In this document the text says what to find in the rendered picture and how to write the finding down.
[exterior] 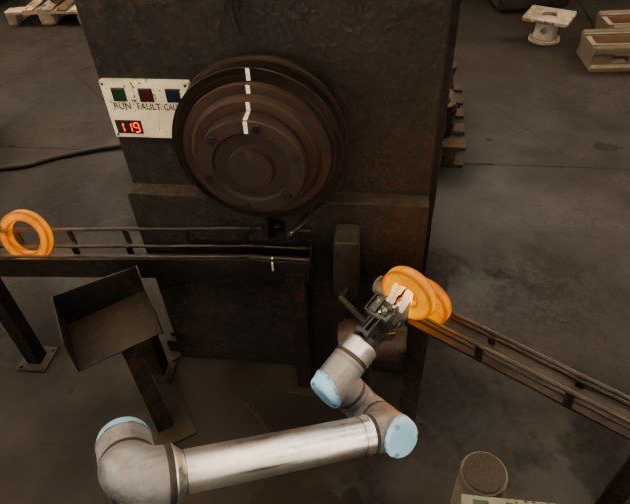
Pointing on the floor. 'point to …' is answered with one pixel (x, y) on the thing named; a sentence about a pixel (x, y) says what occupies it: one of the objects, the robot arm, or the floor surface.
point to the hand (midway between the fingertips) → (409, 288)
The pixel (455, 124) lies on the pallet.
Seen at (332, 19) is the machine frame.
